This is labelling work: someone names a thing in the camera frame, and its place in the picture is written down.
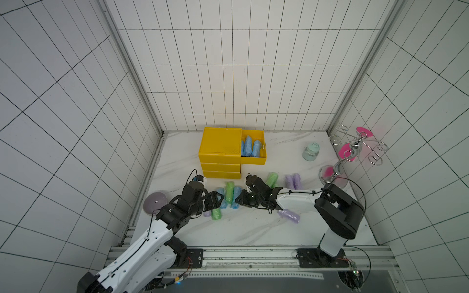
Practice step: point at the green glass jar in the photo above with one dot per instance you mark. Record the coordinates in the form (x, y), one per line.
(311, 152)

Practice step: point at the pink cup upper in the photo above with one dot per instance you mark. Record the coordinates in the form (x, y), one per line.
(363, 132)

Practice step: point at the purple bag roll upper left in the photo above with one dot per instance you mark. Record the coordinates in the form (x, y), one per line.
(289, 182)

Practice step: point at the chrome cup holder stand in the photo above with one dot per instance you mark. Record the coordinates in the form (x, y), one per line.
(336, 174)

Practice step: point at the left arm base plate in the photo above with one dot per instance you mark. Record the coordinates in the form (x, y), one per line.
(189, 258)

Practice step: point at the pink cup on stand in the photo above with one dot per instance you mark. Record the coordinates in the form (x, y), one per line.
(347, 152)

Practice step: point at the green bag roll middle left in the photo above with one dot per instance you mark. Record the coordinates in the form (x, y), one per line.
(229, 192)

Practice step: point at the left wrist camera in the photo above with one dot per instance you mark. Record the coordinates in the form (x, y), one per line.
(199, 178)

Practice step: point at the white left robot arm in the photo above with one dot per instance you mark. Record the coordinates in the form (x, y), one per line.
(157, 249)

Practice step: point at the green bag roll upper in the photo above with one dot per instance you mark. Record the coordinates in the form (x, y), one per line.
(272, 179)

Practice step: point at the purple bag roll upper right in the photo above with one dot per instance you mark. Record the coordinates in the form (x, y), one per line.
(297, 182)

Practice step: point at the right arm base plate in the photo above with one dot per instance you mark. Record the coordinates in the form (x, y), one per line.
(316, 258)

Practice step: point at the yellow top drawer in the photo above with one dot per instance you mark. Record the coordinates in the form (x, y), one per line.
(255, 135)

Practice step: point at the green bag roll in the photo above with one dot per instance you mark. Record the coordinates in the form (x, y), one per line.
(272, 179)
(216, 214)
(229, 192)

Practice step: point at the green bag roll far left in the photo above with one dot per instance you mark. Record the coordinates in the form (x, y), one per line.
(216, 214)

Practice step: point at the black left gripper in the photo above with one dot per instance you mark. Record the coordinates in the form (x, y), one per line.
(212, 200)

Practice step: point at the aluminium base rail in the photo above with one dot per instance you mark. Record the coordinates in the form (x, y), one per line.
(283, 258)

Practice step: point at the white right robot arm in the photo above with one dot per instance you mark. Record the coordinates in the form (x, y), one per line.
(341, 212)

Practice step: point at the yellow plastic drawer cabinet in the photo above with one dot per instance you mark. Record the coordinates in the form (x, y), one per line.
(220, 153)

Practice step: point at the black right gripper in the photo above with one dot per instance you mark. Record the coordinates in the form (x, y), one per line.
(253, 196)

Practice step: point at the purple bag roll lower right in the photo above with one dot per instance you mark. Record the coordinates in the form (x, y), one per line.
(289, 215)

